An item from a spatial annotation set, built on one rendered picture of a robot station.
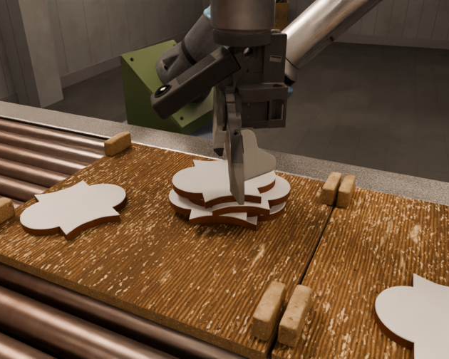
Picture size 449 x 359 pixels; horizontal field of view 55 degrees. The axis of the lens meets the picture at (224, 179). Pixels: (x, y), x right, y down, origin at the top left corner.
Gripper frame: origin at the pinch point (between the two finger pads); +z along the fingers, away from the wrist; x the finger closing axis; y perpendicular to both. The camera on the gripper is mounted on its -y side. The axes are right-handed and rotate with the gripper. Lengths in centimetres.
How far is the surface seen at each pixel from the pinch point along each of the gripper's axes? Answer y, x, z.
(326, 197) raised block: 14.4, -2.9, 2.8
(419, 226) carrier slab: 24.4, -10.4, 4.0
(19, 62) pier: -115, 349, 58
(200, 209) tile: -4.0, -4.4, 1.8
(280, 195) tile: 6.8, -4.7, 0.6
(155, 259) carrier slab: -10.4, -10.8, 4.1
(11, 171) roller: -34.4, 21.7, 6.4
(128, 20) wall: -22, 522, 48
